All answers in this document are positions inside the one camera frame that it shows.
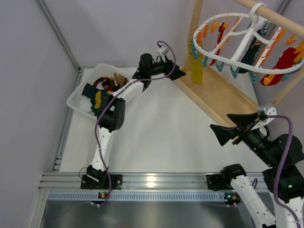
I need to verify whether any wooden rack frame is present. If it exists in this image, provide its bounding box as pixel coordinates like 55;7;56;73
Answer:
176;0;304;126

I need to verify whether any navy patterned sock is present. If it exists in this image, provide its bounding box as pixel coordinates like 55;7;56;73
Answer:
81;83;99;100

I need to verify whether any aluminium rail base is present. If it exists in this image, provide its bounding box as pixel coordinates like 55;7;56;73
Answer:
38;172;237;202

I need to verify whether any tan brown striped sock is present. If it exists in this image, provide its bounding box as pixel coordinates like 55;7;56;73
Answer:
110;73;129;91

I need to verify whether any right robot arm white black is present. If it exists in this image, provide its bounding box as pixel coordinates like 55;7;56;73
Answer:
209;107;304;228

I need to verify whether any red black striped sock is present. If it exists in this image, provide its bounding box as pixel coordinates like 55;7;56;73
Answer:
93;77;110;87

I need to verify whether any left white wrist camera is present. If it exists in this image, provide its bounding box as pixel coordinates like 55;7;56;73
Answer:
158;46;169;57

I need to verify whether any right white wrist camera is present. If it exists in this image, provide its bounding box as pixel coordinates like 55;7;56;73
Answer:
252;103;277;130

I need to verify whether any dark green sock in basket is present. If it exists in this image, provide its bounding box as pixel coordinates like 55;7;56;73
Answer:
91;105;101;117

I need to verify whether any white sock in basket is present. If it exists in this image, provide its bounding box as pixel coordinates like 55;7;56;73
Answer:
79;89;106;116

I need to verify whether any mustard yellow sock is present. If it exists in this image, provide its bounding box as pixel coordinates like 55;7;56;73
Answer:
95;91;102;109
190;39;203;85

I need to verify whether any red thin hanging sock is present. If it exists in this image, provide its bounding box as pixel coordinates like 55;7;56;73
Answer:
210;22;226;66

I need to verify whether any red sock on right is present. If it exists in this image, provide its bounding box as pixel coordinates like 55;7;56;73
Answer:
260;47;298;86

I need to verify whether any argyle brown orange sock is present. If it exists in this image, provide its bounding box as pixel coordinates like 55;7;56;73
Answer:
103;82;119;94

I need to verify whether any white plastic basket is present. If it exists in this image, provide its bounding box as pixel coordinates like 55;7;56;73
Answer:
66;63;132;120

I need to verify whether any white round clip hanger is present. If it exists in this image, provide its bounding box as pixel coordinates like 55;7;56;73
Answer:
192;0;304;84

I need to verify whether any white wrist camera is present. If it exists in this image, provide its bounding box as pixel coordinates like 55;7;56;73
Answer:
252;103;277;130
158;46;169;57

